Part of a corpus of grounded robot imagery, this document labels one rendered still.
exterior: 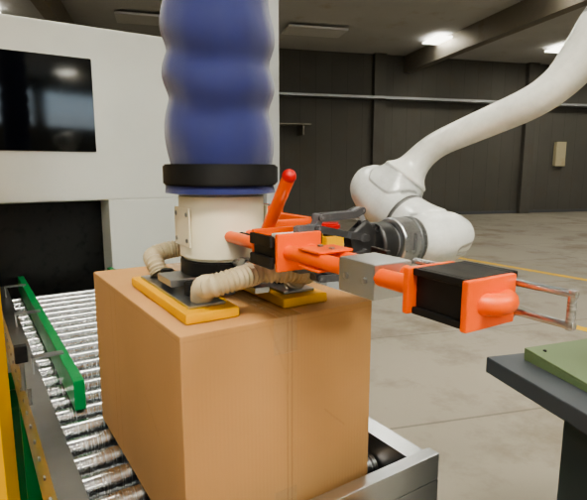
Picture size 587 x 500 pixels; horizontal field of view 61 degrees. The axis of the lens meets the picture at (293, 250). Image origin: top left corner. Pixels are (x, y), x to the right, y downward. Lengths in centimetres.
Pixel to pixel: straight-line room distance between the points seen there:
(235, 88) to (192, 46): 10
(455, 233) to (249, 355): 44
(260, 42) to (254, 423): 68
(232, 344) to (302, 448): 27
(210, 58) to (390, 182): 42
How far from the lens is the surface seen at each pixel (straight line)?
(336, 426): 104
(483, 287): 51
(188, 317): 85
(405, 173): 104
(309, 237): 78
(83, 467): 133
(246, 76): 94
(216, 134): 92
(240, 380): 88
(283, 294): 96
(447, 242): 97
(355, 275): 62
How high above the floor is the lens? 121
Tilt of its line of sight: 9 degrees down
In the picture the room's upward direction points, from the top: straight up
